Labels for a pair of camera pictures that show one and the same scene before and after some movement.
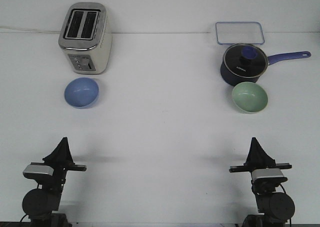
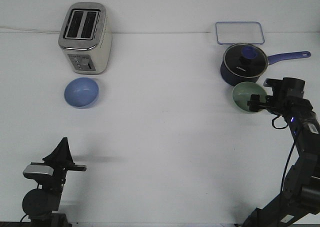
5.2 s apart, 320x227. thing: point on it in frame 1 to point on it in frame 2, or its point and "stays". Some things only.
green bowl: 249,97 stays
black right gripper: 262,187 to 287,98
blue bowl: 81,92 stays
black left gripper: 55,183 stays
